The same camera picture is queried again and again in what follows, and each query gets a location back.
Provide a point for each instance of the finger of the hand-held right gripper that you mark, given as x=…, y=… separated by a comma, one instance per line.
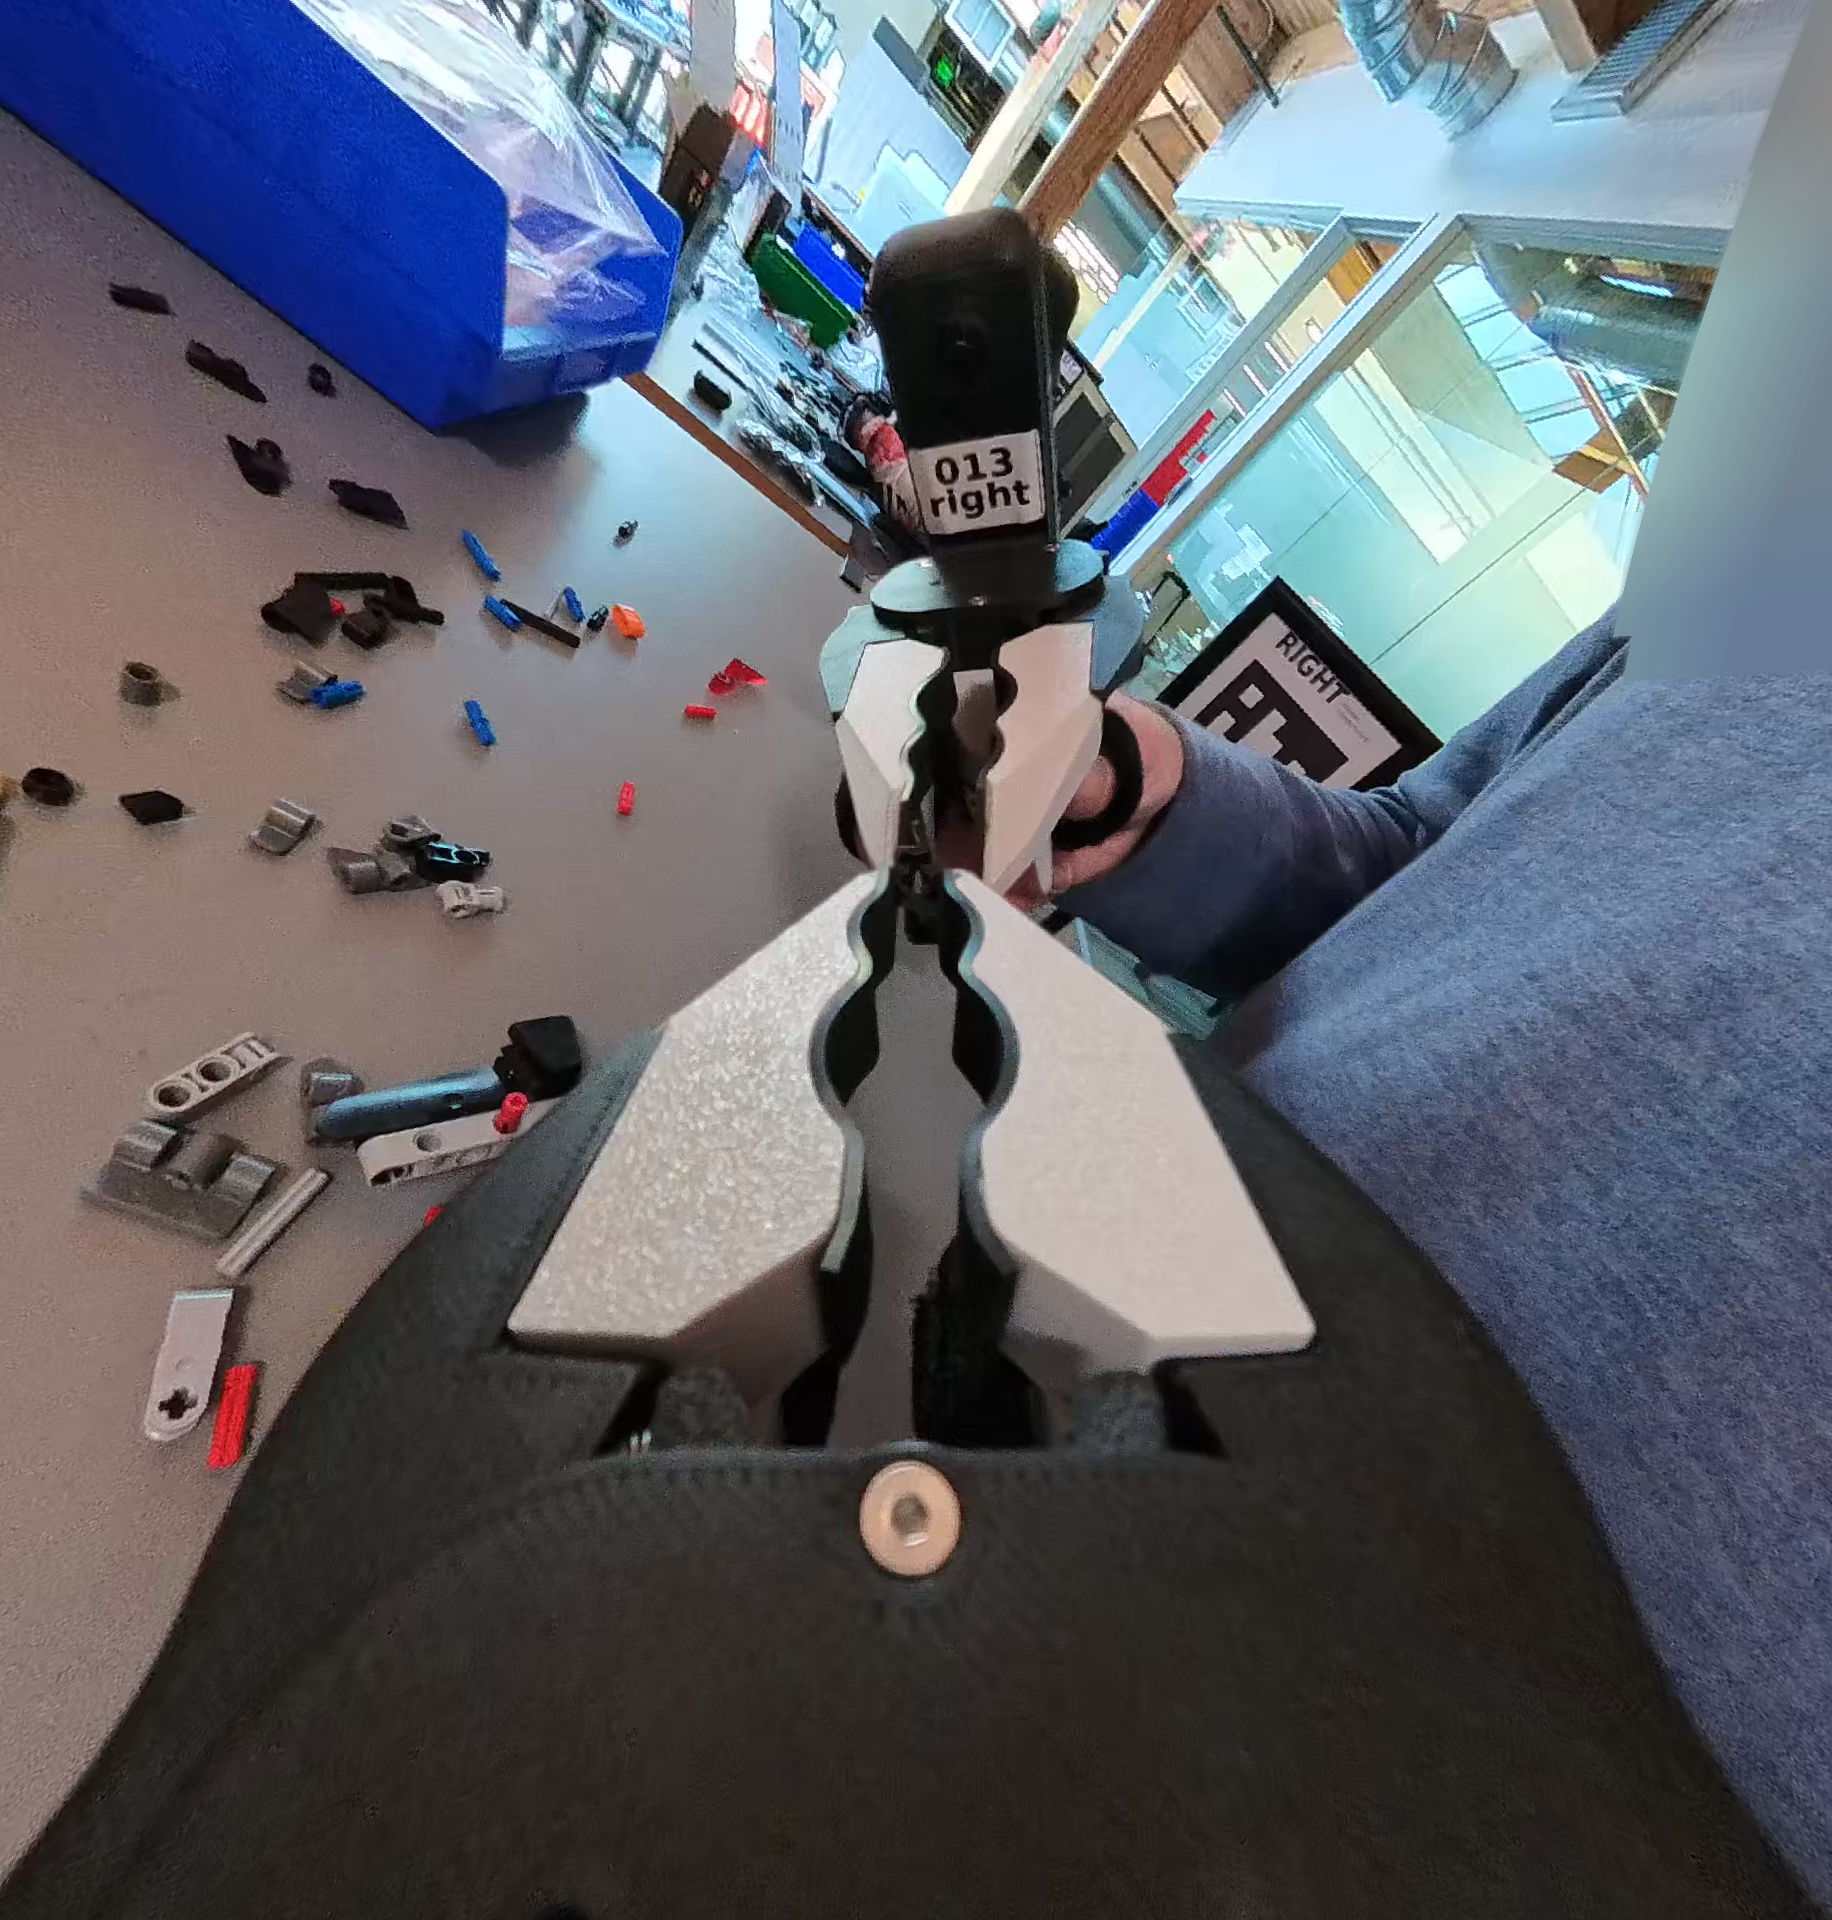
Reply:
x=885, y=736
x=1038, y=736

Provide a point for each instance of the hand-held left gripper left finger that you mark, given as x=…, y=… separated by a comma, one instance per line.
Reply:
x=693, y=1172

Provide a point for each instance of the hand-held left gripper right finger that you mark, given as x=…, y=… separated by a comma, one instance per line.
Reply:
x=1143, y=1172

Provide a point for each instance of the person's right forearm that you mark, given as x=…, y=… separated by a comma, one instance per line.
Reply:
x=1307, y=841

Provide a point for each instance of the small light grey lego connector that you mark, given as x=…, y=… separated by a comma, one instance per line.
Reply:
x=469, y=896

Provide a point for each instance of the blue lego pin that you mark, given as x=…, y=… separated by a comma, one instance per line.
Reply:
x=478, y=721

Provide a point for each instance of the small grey lego brick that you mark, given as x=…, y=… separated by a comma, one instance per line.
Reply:
x=281, y=827

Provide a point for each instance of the pile of black lego pieces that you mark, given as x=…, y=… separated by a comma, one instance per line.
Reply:
x=331, y=607

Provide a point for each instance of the small black lego slope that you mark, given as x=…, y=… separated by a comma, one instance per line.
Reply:
x=151, y=804

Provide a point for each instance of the dark round lego bushing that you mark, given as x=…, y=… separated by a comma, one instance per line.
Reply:
x=146, y=684

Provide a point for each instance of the small black round lego piece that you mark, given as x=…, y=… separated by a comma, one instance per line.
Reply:
x=50, y=787

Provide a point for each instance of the person's right hand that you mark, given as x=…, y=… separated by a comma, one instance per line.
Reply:
x=1120, y=796

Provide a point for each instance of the green storage bin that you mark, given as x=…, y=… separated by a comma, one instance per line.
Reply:
x=801, y=290

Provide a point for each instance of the black white printed tag board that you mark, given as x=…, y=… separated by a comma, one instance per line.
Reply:
x=1291, y=675

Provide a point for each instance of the wooden ceiling beams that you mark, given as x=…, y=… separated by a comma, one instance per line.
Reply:
x=1111, y=91

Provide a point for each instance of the person's blue clothing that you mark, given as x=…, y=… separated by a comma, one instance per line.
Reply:
x=1637, y=1201

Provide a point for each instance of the red pin with grey connector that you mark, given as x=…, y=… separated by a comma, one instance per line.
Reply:
x=189, y=1358

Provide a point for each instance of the blue pin with grey connector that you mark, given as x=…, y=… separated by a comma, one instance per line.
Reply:
x=322, y=689

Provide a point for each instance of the blue storage bin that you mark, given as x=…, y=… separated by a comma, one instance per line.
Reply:
x=256, y=181

